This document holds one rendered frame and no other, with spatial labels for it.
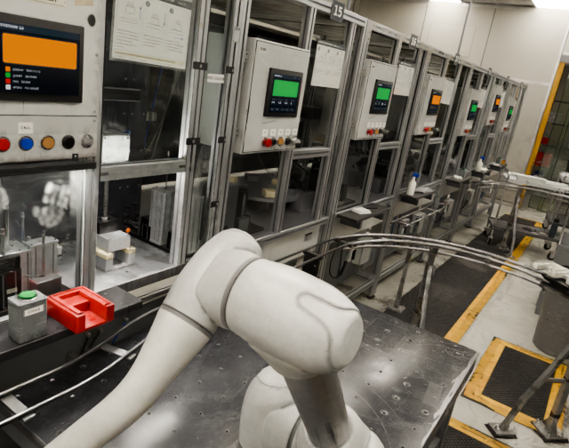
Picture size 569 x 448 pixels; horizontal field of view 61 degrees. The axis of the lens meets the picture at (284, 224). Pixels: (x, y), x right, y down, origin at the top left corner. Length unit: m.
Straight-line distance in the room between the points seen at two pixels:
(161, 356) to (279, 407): 0.55
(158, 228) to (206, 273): 1.31
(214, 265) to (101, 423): 0.30
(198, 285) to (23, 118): 0.80
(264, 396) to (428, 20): 9.18
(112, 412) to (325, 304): 0.37
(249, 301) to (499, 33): 9.12
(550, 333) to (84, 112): 3.54
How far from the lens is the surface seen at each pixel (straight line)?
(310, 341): 0.71
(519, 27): 9.63
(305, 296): 0.72
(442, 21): 9.96
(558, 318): 4.11
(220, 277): 0.78
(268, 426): 1.32
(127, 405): 0.83
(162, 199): 2.06
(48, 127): 1.48
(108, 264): 1.89
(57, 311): 1.58
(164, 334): 0.81
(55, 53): 1.44
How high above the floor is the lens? 1.71
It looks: 17 degrees down
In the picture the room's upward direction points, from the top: 9 degrees clockwise
